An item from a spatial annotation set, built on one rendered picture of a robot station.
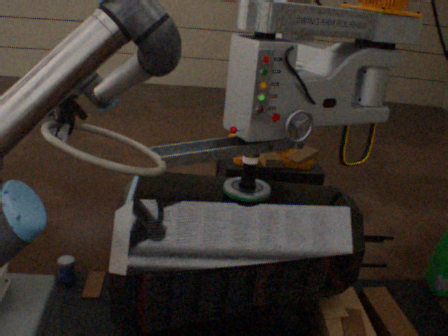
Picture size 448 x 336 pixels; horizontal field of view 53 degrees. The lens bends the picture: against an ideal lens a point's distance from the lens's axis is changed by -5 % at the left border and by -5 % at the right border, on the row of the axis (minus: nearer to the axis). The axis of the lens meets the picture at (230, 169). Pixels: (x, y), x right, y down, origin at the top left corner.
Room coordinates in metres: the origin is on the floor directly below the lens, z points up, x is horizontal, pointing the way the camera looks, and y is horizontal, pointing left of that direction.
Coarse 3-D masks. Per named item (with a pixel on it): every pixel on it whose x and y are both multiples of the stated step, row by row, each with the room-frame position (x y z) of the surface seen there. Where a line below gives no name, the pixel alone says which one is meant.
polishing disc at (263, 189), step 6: (228, 180) 2.01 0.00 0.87; (234, 180) 2.02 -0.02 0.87; (258, 180) 2.05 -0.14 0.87; (228, 186) 1.94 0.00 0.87; (234, 186) 1.95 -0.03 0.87; (258, 186) 1.98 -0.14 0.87; (264, 186) 1.99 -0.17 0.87; (234, 192) 1.89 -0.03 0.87; (240, 192) 1.89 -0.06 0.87; (246, 192) 1.90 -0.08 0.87; (252, 192) 1.91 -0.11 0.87; (258, 192) 1.91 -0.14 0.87; (264, 192) 1.92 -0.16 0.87; (246, 198) 1.86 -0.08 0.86; (252, 198) 1.87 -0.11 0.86; (258, 198) 1.88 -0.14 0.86
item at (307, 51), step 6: (276, 36) 2.67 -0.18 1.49; (300, 42) 2.65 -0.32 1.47; (306, 42) 2.69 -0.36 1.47; (300, 48) 2.58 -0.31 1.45; (306, 48) 2.55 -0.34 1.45; (312, 48) 2.52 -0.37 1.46; (318, 48) 2.49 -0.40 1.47; (324, 48) 2.49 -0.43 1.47; (300, 54) 2.58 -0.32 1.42; (306, 54) 2.54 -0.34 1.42; (312, 54) 2.51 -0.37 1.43; (300, 60) 2.57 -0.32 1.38; (306, 60) 2.54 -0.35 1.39; (312, 60) 2.51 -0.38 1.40; (300, 66) 2.56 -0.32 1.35
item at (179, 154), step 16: (176, 144) 1.83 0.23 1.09; (192, 144) 1.87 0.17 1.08; (208, 144) 1.91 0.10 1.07; (224, 144) 1.95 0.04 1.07; (240, 144) 2.00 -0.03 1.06; (256, 144) 1.91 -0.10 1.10; (272, 144) 1.95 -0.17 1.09; (288, 144) 2.00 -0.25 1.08; (176, 160) 1.71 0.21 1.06; (192, 160) 1.75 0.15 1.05; (208, 160) 1.79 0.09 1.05
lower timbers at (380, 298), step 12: (372, 288) 2.32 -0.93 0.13; (384, 288) 2.33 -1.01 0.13; (360, 300) 2.29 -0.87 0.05; (372, 300) 2.19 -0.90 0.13; (384, 300) 2.20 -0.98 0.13; (312, 312) 2.06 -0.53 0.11; (372, 312) 2.13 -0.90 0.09; (384, 312) 2.09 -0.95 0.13; (396, 312) 2.10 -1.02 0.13; (312, 324) 2.01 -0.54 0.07; (372, 324) 2.09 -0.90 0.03; (384, 324) 1.99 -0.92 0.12; (396, 324) 1.99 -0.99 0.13; (408, 324) 2.00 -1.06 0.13
